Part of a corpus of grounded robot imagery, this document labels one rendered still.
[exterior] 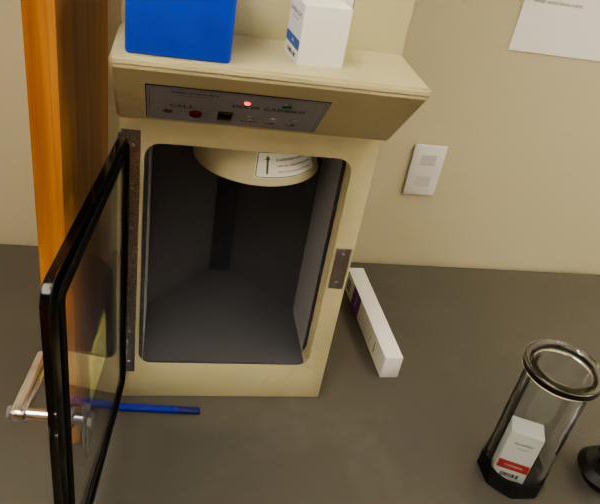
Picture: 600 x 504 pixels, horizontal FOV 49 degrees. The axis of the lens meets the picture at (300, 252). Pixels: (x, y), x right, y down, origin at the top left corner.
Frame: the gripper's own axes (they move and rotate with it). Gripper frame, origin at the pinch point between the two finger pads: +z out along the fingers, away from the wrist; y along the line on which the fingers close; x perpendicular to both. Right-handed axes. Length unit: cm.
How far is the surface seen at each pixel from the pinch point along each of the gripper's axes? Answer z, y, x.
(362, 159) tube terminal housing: -36, -15, -46
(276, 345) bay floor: 0, -19, -51
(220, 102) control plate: -44, -7, -64
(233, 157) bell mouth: -33, -18, -62
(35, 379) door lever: -19, 10, -81
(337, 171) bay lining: -32, -19, -47
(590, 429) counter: 7.7, -10.0, 3.2
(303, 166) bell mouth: -32, -19, -52
